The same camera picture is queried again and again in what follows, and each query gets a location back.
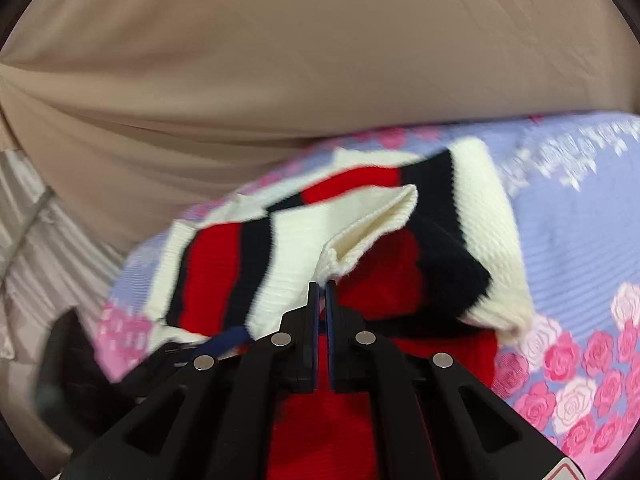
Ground beige backdrop cloth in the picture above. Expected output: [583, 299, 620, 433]
[0, 0, 640, 261]

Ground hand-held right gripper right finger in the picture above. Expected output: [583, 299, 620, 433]
[326, 281, 583, 480]

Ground grey strap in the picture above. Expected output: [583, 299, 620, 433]
[9, 186, 57, 262]

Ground silver grey curtain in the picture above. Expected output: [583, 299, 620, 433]
[0, 125, 126, 466]

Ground pink purple floral bed sheet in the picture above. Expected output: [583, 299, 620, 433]
[95, 112, 640, 471]

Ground white red black knit sweater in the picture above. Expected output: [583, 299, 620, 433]
[147, 136, 533, 480]

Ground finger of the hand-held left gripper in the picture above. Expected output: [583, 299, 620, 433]
[127, 326, 249, 398]

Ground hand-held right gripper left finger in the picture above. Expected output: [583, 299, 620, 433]
[59, 281, 321, 480]

